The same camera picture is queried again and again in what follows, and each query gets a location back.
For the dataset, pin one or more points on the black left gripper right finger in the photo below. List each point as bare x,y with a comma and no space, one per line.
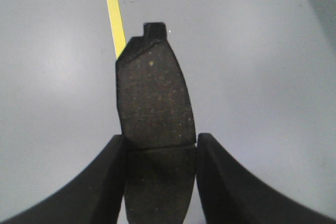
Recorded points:
229,193

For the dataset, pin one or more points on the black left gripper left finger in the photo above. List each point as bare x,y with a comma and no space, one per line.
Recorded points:
94,196

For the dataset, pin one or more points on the dark brake pad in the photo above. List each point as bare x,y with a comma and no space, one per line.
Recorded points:
158,126

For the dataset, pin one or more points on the yellow floor tape line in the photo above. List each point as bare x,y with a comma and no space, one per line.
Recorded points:
117,29

